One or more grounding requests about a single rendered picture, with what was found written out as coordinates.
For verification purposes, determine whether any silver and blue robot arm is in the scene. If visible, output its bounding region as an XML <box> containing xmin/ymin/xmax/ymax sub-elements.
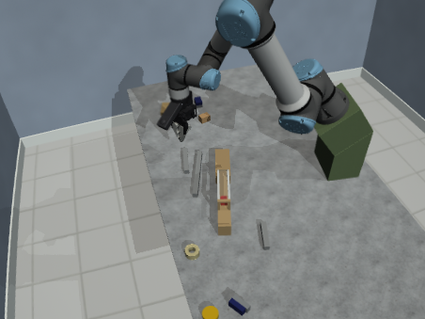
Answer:
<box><xmin>166</xmin><ymin>0</ymin><xmax>349</xmax><ymax>134</ymax></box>

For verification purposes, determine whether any beige roll of masking tape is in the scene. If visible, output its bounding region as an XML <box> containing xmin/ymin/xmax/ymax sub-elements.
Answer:
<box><xmin>184</xmin><ymin>244</ymin><xmax>199</xmax><ymax>260</ymax></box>

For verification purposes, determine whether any yellow cylinder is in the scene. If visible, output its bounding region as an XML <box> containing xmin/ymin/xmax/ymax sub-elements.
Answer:
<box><xmin>202</xmin><ymin>306</ymin><xmax>218</xmax><ymax>319</ymax></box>

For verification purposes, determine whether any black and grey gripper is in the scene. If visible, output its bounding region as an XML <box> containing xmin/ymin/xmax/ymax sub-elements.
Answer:
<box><xmin>170</xmin><ymin>90</ymin><xmax>197</xmax><ymax>142</ymax></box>

